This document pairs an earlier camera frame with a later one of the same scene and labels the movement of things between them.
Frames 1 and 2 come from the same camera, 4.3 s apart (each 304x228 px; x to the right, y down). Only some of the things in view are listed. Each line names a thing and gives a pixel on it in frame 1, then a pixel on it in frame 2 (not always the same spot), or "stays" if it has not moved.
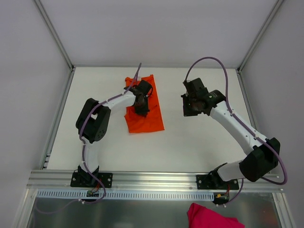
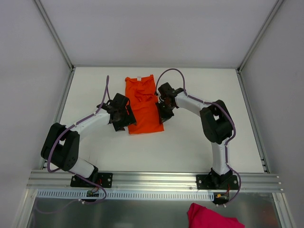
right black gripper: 188,107 → 164,111
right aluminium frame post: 259,35 stays
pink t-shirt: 199,216 stays
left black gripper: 141,109 → 127,118
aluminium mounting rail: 61,180 stays
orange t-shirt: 154,121 stays
